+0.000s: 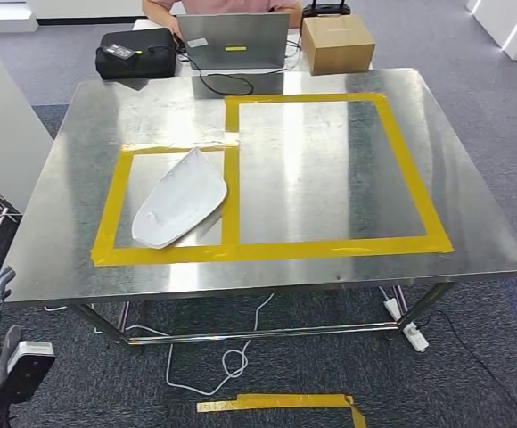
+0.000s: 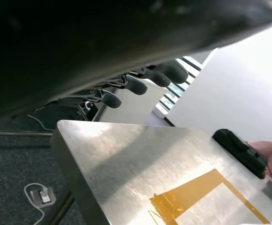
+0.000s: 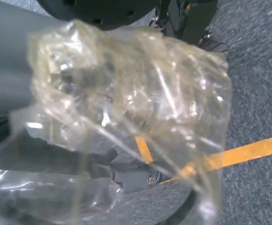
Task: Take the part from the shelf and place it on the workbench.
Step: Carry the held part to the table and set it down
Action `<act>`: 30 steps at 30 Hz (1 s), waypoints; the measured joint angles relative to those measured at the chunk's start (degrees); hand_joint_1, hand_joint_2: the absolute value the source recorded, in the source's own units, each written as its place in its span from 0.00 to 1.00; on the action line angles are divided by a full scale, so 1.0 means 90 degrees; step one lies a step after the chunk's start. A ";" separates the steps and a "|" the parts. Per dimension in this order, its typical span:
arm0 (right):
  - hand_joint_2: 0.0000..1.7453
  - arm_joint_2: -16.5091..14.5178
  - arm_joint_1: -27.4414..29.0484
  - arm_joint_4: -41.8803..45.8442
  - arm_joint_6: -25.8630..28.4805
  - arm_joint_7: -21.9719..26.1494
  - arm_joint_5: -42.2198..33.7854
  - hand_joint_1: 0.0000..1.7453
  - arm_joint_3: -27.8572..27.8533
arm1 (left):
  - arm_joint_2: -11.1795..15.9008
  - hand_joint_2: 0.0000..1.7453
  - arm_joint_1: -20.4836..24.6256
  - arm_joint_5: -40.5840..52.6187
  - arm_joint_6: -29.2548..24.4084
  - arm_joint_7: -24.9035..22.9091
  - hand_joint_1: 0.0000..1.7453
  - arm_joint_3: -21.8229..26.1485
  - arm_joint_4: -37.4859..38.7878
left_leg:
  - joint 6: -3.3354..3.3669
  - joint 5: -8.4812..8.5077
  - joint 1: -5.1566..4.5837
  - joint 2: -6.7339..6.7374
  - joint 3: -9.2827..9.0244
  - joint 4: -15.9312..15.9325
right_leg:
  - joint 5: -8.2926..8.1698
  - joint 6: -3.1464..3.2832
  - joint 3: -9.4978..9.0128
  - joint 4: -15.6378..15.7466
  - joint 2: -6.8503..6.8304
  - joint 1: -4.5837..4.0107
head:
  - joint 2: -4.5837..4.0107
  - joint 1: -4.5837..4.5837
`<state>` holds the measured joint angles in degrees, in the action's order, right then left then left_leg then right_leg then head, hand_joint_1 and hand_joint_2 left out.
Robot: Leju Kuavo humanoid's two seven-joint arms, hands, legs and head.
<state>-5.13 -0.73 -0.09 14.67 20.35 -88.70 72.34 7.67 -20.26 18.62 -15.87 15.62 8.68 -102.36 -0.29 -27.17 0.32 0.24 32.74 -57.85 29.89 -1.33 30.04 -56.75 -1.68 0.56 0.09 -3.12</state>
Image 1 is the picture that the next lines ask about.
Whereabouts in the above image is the white power strip cable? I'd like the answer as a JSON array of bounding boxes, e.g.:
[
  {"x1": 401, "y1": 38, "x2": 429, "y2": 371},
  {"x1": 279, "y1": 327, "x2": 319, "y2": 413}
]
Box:
[{"x1": 44, "y1": 293, "x2": 275, "y2": 397}]

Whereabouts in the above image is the grey laptop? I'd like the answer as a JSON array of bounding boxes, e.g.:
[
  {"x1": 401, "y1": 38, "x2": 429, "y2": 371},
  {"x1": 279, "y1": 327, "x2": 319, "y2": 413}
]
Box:
[{"x1": 177, "y1": 12, "x2": 291, "y2": 70}]

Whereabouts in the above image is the black router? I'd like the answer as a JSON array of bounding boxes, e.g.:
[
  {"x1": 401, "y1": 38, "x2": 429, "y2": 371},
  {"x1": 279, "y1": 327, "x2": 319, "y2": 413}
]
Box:
[{"x1": 300, "y1": 0, "x2": 352, "y2": 19}]

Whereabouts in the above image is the black carry bag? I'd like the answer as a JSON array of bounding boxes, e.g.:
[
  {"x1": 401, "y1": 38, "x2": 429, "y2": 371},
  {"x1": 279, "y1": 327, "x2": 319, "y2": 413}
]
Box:
[{"x1": 94, "y1": 28, "x2": 178, "y2": 81}]

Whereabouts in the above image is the white curved plastic part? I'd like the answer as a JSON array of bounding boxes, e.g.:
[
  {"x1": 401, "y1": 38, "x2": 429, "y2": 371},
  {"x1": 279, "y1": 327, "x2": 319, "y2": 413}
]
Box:
[{"x1": 131, "y1": 147, "x2": 228, "y2": 251}]

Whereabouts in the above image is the white power strip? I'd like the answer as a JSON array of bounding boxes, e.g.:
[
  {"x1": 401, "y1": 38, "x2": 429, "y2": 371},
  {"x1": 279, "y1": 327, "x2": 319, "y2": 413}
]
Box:
[{"x1": 383, "y1": 298, "x2": 430, "y2": 354}]

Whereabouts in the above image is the thin black cable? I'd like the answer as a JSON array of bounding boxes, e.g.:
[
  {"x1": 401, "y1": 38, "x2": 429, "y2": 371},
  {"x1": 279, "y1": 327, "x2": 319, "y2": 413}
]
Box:
[{"x1": 417, "y1": 309, "x2": 517, "y2": 428}]

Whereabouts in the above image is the steel workbench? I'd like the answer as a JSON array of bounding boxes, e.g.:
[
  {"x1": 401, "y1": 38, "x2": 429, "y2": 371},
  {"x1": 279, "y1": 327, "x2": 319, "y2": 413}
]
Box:
[{"x1": 2, "y1": 68, "x2": 517, "y2": 350}]

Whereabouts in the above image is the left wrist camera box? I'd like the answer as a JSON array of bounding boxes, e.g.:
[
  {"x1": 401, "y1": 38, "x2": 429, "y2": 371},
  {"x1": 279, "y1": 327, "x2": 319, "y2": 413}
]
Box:
[{"x1": 0, "y1": 341, "x2": 57, "y2": 415}]

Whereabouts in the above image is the yellow tape on workbench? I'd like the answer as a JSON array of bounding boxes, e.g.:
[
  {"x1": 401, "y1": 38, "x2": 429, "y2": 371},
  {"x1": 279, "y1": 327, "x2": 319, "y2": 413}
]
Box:
[{"x1": 91, "y1": 91, "x2": 454, "y2": 268}]

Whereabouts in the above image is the white cabinet panel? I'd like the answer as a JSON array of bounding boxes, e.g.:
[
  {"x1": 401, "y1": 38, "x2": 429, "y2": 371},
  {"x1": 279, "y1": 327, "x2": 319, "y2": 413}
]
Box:
[{"x1": 0, "y1": 23, "x2": 54, "y2": 215}]

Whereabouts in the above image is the brown cardboard box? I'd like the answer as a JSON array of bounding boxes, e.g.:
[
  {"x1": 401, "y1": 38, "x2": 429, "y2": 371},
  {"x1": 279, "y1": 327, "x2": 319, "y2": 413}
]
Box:
[{"x1": 300, "y1": 14, "x2": 377, "y2": 76}]

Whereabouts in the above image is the person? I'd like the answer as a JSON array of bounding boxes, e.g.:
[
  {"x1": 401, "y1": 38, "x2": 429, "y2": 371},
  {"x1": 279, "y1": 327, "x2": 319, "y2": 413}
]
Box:
[{"x1": 141, "y1": 0, "x2": 304, "y2": 39}]

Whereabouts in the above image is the black laptop cable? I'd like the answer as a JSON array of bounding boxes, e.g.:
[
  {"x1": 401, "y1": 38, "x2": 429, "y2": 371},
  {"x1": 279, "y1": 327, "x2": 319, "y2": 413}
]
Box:
[{"x1": 176, "y1": 35, "x2": 302, "y2": 97}]

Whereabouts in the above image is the white low plinth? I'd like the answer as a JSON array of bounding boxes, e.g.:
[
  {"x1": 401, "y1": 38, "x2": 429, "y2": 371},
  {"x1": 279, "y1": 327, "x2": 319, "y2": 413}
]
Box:
[{"x1": 0, "y1": 3, "x2": 39, "y2": 35}]

